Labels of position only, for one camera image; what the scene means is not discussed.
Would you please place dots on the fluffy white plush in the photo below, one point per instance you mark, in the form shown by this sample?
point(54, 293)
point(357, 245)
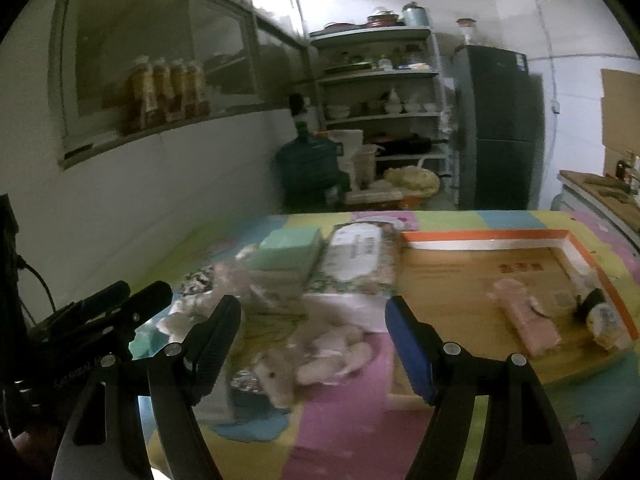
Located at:
point(177, 322)

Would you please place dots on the dark refrigerator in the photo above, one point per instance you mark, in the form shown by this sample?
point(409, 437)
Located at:
point(500, 125)

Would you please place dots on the floral wet wipes pack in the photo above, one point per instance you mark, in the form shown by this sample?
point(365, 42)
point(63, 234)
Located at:
point(355, 255)

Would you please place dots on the pink plush toy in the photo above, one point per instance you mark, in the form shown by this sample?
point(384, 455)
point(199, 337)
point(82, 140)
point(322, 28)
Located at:
point(525, 320)

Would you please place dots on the cardboard box with orange rim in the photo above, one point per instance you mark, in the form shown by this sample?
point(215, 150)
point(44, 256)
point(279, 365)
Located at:
point(450, 280)

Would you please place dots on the cardboard sheet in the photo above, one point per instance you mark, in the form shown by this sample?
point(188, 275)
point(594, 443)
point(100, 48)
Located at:
point(620, 115)

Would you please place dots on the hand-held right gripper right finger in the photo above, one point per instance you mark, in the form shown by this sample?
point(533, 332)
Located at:
point(407, 350)

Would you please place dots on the small white bunny plush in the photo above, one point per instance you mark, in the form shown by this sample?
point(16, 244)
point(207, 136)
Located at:
point(272, 375)

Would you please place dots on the black device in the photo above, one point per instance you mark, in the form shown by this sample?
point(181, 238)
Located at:
point(7, 270)

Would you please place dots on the wooden counter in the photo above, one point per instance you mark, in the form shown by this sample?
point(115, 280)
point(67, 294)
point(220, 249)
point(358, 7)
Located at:
point(600, 187)

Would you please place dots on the white plastic bag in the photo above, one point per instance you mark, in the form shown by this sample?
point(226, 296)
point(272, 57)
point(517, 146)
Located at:
point(362, 170)

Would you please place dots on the colourful printed play mat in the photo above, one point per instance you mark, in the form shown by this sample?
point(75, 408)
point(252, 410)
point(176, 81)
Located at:
point(340, 435)

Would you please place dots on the light blue pot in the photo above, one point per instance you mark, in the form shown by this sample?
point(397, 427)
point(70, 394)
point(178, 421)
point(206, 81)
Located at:
point(416, 15)

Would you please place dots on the jar with red lid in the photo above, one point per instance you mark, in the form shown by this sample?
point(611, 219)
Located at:
point(466, 30)

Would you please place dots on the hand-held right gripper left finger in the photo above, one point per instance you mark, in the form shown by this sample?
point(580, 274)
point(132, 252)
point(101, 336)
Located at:
point(220, 335)

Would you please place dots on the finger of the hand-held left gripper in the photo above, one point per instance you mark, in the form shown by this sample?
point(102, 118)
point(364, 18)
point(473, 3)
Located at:
point(155, 292)
point(107, 292)

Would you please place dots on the black and white plush toy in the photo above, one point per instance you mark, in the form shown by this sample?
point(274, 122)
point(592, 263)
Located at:
point(602, 317)

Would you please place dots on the red pot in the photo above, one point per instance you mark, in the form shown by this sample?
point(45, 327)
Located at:
point(385, 19)

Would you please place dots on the leopard print cloth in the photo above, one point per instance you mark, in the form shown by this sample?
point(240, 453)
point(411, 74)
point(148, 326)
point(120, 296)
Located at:
point(197, 280)

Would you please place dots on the white storage shelf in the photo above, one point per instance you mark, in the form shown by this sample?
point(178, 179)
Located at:
point(380, 75)

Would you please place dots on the silver foil packet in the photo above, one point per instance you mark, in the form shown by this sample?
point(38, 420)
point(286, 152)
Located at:
point(246, 382)

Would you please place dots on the grey window frame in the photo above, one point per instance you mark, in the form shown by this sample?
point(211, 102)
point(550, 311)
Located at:
point(62, 60)

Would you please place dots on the green sponge block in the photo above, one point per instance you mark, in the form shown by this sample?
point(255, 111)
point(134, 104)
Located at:
point(290, 250)

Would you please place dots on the blue water jug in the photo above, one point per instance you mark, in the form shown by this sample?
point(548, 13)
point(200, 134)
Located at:
point(307, 170)

